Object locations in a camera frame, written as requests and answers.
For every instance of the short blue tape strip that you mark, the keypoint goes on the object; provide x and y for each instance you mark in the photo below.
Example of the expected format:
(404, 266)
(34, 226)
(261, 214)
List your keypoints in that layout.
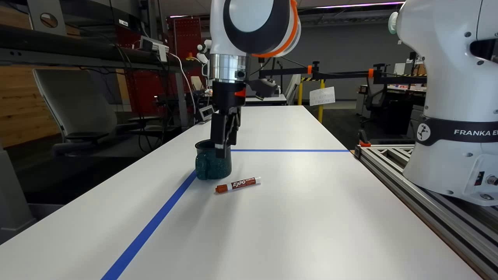
(292, 151)

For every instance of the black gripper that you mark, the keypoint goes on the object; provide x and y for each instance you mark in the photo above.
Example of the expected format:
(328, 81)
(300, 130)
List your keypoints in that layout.
(227, 97)

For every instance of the black pole with orange clamps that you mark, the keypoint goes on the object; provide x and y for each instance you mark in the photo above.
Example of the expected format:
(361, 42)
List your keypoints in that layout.
(342, 74)

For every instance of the red and white marker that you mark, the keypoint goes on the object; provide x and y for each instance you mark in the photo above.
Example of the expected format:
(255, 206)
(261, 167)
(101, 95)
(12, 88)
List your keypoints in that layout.
(238, 184)

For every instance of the black shelf beam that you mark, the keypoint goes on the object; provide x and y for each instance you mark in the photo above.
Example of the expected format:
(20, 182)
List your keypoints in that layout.
(62, 49)

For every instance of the white power box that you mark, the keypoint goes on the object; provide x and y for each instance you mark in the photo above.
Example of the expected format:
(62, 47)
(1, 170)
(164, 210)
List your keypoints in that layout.
(154, 49)

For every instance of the grey workbench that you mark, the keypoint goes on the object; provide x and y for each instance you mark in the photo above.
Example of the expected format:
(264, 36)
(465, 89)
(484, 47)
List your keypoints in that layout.
(264, 97)

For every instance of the grey bin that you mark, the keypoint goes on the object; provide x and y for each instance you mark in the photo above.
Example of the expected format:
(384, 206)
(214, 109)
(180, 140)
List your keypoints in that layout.
(12, 196)

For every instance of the dark green enamel cup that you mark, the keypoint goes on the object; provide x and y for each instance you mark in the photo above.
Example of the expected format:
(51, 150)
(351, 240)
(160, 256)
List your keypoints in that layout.
(211, 165)

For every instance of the aluminium rail frame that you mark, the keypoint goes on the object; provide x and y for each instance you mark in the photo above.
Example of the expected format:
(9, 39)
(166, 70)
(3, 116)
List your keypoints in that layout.
(440, 207)

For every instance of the orange clamp on frame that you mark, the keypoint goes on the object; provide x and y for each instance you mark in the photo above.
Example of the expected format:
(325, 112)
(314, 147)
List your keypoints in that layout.
(364, 144)

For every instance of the red cabinet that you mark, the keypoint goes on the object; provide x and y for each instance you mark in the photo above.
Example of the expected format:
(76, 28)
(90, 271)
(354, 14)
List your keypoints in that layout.
(183, 36)

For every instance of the small white box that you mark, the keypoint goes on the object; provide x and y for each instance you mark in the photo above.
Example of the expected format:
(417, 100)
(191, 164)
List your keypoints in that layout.
(205, 112)

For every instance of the short yellow post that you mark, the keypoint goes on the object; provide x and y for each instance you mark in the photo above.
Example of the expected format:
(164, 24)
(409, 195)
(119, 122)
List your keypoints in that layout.
(298, 94)

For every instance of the white paper sign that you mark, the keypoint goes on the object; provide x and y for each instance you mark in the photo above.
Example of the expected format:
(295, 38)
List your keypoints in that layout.
(322, 97)

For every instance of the grey office chair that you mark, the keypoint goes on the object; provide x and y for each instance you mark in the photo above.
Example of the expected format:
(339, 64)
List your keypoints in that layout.
(77, 103)

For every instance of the tall yellow post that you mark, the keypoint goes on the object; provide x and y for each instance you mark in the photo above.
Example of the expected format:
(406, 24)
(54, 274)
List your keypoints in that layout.
(320, 102)

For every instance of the long blue tape strip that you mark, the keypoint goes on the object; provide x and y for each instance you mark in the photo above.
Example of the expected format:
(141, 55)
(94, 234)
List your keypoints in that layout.
(149, 228)

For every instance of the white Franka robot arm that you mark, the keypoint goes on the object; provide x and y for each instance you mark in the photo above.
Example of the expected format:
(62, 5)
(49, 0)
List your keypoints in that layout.
(455, 78)

